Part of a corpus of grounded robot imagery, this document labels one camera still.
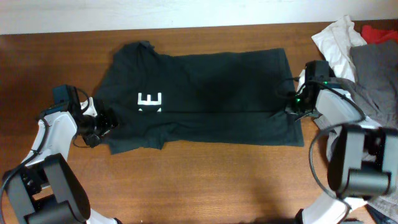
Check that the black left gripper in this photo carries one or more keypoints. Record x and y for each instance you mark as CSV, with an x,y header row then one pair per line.
x,y
110,122

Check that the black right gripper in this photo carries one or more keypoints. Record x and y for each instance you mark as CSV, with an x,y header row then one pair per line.
x,y
291,110

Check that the black printed t-shirt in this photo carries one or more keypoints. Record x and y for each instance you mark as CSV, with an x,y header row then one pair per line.
x,y
225,97

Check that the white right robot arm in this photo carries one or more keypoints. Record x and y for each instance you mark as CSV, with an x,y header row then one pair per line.
x,y
320,71

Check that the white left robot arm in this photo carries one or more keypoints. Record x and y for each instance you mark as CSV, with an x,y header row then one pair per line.
x,y
43,187

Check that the white garment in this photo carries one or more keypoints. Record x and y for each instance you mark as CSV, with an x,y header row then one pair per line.
x,y
335,42

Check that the dark grey garment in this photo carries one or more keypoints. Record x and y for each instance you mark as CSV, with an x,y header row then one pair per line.
x,y
375,89

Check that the red garment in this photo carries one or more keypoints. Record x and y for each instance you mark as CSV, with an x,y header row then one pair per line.
x,y
377,36

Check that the grey denim shorts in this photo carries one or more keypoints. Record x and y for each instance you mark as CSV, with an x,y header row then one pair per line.
x,y
363,162

